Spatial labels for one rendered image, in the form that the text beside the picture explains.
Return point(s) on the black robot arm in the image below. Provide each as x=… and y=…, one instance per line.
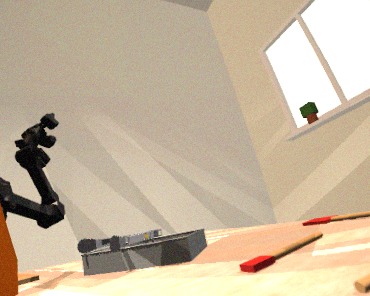
x=33, y=159

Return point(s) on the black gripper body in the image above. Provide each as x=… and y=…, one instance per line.
x=38, y=130

